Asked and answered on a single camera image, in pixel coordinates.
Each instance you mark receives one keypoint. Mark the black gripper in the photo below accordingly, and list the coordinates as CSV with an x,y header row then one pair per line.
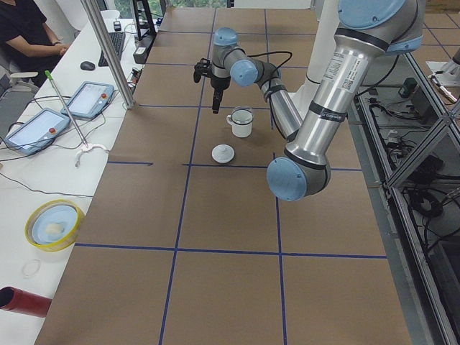
x,y
218,83

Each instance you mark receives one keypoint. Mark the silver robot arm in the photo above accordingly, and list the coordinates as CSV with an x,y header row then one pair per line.
x,y
366,30

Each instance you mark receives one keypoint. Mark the white enamel mug blue rim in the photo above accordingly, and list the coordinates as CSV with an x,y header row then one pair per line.
x,y
240,131

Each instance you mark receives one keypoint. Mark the white ceramic lid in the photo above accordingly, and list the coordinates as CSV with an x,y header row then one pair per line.
x,y
222,153

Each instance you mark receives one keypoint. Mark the far teach pendant tablet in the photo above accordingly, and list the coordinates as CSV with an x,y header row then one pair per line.
x,y
90,100

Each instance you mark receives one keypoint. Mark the teach pendant tablet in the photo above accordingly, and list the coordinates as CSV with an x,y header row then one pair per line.
x,y
90,100
37,133

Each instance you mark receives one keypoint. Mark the black computer mouse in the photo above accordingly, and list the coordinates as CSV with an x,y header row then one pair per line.
x,y
87,66

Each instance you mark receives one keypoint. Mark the green tipped metal rod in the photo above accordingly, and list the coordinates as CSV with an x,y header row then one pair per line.
x,y
65,106

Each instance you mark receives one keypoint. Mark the near teach pendant tablet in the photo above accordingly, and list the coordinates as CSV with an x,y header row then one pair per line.
x,y
37,133

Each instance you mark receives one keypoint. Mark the person in black shirt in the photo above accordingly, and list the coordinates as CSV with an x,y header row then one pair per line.
x,y
27,39

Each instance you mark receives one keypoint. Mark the yellow tape roll with plate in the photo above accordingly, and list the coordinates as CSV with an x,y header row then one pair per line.
x,y
54,225

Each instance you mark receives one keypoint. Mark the red cylinder bottle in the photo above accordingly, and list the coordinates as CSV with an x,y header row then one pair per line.
x,y
20,301

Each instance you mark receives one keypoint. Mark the aluminium frame post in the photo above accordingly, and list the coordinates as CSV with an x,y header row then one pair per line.
x,y
102,35

